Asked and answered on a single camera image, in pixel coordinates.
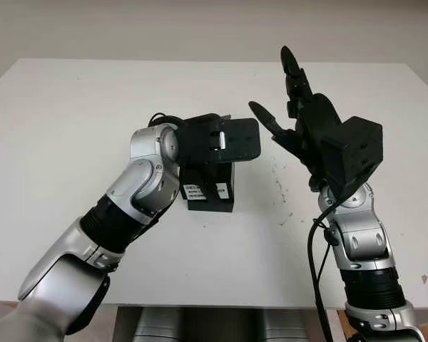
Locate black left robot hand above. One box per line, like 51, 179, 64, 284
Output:
176, 113, 236, 206

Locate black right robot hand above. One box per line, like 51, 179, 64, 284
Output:
248, 45, 343, 192

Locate black RealSense box lid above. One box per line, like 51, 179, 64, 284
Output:
178, 162, 235, 202

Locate grey left robot thigh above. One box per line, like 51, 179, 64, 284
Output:
133, 308, 182, 342

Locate grey robot thigh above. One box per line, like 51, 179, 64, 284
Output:
262, 308, 307, 342
133, 308, 182, 342

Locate grey right robot thigh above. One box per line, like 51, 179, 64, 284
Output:
262, 308, 307, 342

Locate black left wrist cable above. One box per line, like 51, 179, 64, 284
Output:
148, 113, 186, 129

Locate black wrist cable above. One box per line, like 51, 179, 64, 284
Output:
148, 113, 186, 129
306, 199, 343, 342

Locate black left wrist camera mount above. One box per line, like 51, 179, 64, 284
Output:
207, 118, 262, 164

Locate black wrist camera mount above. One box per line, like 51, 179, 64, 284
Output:
320, 116, 384, 197
207, 118, 262, 164

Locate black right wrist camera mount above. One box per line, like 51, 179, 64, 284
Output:
320, 116, 384, 197

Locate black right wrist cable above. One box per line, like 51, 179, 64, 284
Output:
306, 199, 343, 342

